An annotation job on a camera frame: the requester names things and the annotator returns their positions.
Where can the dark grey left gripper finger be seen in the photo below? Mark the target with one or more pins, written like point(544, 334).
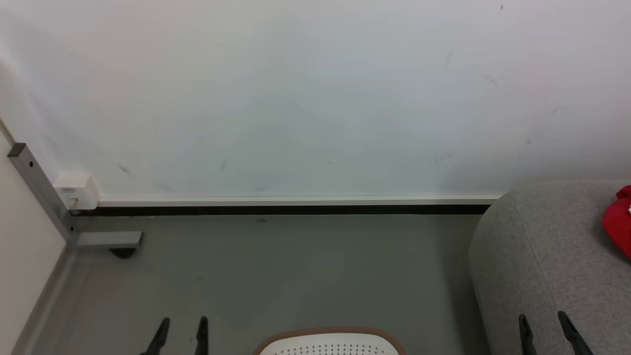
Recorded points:
point(158, 340)
point(201, 337)

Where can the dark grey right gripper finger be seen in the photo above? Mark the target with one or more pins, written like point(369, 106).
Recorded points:
point(573, 336)
point(526, 339)

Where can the red garment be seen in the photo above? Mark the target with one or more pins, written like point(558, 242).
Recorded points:
point(619, 224)

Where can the grey fabric sofa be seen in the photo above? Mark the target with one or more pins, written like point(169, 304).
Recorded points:
point(537, 256)

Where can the white laundry basket brown rim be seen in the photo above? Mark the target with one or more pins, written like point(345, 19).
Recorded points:
point(328, 342)

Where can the cream partition panel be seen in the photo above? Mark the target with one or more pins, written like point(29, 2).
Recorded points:
point(24, 256)

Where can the black baseboard strip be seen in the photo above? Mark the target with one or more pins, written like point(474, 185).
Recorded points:
point(296, 210)

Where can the black round frame foot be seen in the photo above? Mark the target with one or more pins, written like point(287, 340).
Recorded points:
point(123, 253)

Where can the white wall socket box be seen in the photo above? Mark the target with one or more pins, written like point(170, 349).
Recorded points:
point(78, 190)

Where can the grey metal partition frame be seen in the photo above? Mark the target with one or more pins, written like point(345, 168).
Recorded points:
point(39, 190)

